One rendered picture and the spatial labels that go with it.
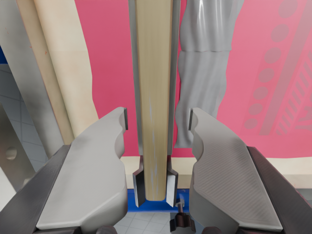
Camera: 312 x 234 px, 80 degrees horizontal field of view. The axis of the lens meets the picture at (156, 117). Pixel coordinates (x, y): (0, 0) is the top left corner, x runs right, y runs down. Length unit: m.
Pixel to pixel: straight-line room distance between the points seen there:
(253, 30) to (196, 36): 0.08
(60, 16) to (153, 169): 0.23
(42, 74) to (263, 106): 0.34
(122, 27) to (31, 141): 1.70
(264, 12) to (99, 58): 0.23
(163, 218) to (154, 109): 2.33
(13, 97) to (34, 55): 1.43
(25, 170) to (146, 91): 0.27
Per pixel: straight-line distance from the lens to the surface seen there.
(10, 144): 0.36
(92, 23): 0.29
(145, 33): 0.17
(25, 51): 0.29
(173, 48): 0.24
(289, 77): 0.35
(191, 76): 0.29
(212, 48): 0.28
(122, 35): 0.28
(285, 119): 0.39
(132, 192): 0.39
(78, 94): 0.33
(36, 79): 0.30
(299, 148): 0.46
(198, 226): 0.74
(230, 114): 0.34
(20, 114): 1.77
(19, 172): 0.38
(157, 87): 0.18
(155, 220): 2.52
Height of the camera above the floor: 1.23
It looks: 58 degrees down
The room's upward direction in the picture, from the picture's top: 180 degrees counter-clockwise
